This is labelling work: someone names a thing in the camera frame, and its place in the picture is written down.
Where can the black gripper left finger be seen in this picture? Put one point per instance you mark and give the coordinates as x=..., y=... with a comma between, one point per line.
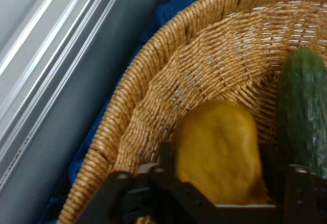
x=163, y=183

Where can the aluminium frame profile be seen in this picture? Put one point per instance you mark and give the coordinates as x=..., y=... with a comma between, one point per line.
x=51, y=55

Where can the woven wicker basket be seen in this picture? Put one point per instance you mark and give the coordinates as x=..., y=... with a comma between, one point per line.
x=204, y=55

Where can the yellow mango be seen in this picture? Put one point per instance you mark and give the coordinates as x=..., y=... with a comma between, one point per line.
x=219, y=152

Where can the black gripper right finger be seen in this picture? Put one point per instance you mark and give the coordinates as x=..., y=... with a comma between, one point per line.
x=304, y=196

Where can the dark green cucumber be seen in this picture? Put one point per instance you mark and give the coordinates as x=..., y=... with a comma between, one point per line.
x=304, y=111

